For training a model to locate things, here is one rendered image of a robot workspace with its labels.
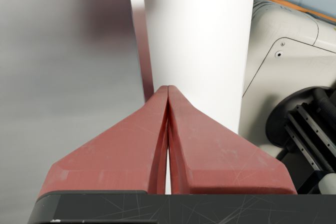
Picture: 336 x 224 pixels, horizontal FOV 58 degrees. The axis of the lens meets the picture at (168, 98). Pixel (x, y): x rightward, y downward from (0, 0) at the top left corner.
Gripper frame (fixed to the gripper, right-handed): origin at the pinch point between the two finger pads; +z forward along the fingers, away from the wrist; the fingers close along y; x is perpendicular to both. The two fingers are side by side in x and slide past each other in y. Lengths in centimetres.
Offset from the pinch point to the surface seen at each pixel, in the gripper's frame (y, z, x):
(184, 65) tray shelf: -0.8, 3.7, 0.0
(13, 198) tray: 9.5, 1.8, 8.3
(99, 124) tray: 3.7, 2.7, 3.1
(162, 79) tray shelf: 0.3, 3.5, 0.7
